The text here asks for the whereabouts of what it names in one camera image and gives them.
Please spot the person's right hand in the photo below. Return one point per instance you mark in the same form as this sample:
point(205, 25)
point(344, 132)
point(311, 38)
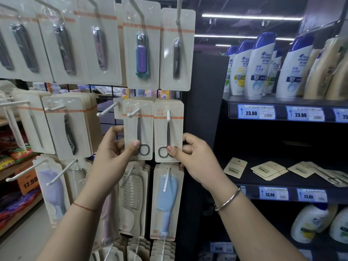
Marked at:
point(201, 165)

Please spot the person's left hand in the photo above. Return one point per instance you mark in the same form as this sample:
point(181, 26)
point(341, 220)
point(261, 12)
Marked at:
point(106, 165)

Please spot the person's left thumb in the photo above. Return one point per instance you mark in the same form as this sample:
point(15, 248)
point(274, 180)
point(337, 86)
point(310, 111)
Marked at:
point(127, 148)

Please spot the person's right thumb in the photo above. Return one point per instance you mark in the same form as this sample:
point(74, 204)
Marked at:
point(175, 151)

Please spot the carded small scissors pack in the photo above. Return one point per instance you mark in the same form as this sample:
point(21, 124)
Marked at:
point(145, 127)
point(175, 125)

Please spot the person's left forearm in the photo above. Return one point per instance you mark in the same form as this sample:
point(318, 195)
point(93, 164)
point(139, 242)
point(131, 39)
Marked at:
point(73, 233)

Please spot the person's right forearm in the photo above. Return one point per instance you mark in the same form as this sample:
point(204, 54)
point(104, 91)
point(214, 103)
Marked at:
point(252, 231)

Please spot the white display hook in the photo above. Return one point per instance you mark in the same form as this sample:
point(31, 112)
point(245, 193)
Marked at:
point(133, 112)
point(168, 116)
point(107, 109)
point(25, 171)
point(55, 108)
point(166, 179)
point(178, 10)
point(16, 103)
point(61, 173)

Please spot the stack of clear comb packs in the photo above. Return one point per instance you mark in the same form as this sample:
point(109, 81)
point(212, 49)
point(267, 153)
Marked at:
point(133, 198)

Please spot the blue hairbrush pack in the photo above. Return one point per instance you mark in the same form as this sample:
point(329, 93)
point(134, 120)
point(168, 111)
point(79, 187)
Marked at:
point(167, 203)

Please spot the clear blister tool pack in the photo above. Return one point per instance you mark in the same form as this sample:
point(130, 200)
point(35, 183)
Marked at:
point(77, 173)

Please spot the stack of black file packs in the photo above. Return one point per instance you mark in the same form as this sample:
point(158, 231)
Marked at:
point(70, 133)

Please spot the beige carded pack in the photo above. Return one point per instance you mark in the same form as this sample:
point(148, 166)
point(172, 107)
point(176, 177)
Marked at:
point(235, 167)
point(300, 169)
point(269, 169)

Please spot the silver bangle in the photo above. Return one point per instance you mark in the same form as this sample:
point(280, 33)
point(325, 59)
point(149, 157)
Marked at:
point(231, 200)

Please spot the pink hairbrush pack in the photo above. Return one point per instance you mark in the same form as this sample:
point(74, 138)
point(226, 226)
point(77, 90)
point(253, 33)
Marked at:
point(108, 220)

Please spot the lilac comb pack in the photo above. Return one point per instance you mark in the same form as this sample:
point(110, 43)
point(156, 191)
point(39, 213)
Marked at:
point(53, 187)

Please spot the black shelf unit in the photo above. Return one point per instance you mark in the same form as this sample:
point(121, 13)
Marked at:
point(261, 138)

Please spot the blue white price label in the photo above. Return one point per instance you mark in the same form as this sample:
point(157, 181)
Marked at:
point(256, 111)
point(304, 114)
point(221, 247)
point(312, 195)
point(273, 193)
point(342, 115)

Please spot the slim black tool pack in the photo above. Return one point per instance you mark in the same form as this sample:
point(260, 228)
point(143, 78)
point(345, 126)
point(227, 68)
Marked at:
point(178, 59)

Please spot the purple nail clipper pack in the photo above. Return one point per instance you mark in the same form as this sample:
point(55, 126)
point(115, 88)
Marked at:
point(142, 54)

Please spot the stack of slim tool packs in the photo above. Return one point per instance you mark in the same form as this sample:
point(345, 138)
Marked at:
point(32, 125)

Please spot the white shampoo bottle blue cap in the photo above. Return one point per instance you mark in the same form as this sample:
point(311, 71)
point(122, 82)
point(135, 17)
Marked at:
point(258, 65)
point(273, 70)
point(295, 67)
point(227, 67)
point(239, 70)

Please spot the stack of beige card packs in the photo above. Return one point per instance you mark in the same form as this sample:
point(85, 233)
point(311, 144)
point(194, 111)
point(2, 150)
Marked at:
point(138, 250)
point(163, 251)

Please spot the pink nail clipper pack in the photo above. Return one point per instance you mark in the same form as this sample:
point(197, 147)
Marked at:
point(99, 51)

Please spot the orange price tag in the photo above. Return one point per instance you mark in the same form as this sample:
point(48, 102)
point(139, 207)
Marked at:
point(28, 182)

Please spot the red green snack packets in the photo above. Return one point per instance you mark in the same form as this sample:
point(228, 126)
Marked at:
point(16, 157)

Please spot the black nail clipper pack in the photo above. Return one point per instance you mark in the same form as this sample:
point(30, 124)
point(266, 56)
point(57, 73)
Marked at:
point(25, 51)
point(64, 51)

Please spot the purple snack packets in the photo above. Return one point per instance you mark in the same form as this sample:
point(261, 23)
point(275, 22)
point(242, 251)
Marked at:
point(16, 203)

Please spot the wooden shelf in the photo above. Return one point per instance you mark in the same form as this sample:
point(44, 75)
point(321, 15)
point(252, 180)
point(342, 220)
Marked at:
point(16, 214)

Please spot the ceiling light strip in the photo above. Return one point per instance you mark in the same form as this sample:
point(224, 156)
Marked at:
point(244, 37)
point(251, 17)

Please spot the beige shampoo bottle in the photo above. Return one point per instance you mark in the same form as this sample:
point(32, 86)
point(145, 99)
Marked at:
point(338, 78)
point(320, 70)
point(306, 76)

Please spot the white body wash bottle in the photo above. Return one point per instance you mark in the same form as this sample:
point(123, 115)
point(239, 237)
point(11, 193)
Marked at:
point(308, 224)
point(339, 226)

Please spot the dark nail clipper pack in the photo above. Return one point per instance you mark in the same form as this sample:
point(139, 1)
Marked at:
point(5, 57)

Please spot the loose carded scissors pack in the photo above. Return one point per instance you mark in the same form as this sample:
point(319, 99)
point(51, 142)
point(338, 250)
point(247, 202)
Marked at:
point(330, 176)

